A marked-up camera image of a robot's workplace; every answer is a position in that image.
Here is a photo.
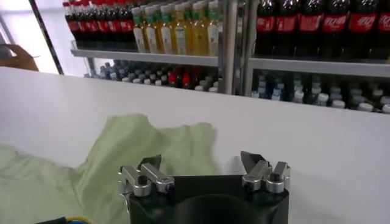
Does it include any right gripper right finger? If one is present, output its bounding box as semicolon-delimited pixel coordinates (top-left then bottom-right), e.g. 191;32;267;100
239;150;291;195

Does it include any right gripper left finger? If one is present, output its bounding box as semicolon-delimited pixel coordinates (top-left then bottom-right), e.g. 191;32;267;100
118;154;176;198

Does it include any light green shirt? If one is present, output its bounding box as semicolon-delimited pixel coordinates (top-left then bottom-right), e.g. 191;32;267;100
0;113;220;224

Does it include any bystander hand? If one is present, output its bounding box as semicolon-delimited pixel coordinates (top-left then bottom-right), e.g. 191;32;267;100
0;44;40;72

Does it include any yellow juice bottle green label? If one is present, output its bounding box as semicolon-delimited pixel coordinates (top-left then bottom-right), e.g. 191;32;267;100
206;1;220;57
188;2;208;57
172;3;188;55
158;4;174;55
143;5;159;54
131;6;147;53

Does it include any yellow and blue cable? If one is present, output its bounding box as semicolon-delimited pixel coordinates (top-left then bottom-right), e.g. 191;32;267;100
35;215;95;224

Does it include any black metal post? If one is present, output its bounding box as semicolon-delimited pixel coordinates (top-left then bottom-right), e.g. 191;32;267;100
29;0;65;75

